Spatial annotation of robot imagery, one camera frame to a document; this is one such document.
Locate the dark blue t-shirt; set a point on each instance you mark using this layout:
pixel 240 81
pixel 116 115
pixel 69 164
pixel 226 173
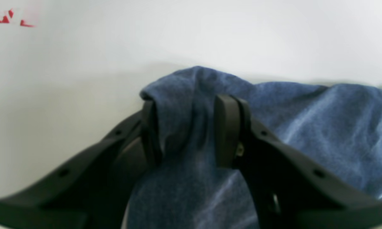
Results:
pixel 338 127

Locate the red tape rectangle marking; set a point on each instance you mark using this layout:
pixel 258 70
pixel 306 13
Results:
pixel 19 17

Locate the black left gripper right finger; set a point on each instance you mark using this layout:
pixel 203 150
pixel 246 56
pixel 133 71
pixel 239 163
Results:
pixel 289 190

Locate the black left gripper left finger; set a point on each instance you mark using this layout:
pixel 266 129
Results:
pixel 92 189

